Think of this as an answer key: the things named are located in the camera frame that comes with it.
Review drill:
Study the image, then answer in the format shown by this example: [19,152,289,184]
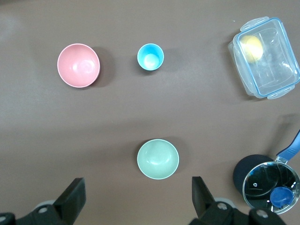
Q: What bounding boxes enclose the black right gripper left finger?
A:
[15,177,87,225]

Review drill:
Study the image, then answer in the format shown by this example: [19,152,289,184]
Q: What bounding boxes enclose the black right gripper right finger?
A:
[189,176,249,225]

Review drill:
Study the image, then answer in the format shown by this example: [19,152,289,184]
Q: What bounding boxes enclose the sage green plastic bowl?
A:
[136,138,180,180]

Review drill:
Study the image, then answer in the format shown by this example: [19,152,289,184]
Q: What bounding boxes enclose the pink plastic bowl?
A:
[57,43,101,89]

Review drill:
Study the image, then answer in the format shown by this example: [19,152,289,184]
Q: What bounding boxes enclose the glass lid with blue knob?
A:
[242,161,300,215]

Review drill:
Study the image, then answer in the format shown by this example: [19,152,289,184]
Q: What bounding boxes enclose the brown table cover mat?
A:
[0,0,300,225]

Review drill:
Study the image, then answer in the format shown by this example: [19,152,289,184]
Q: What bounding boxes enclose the clear plastic lidded container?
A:
[227,15,300,100]

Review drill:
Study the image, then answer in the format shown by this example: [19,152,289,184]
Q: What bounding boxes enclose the light blue plastic cup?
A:
[137,43,165,71]

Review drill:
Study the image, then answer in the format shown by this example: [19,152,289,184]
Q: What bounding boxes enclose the yellow lemon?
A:
[240,35,263,63]

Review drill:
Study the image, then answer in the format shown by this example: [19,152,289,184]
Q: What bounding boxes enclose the dark pot with blue handle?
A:
[232,128,300,197]

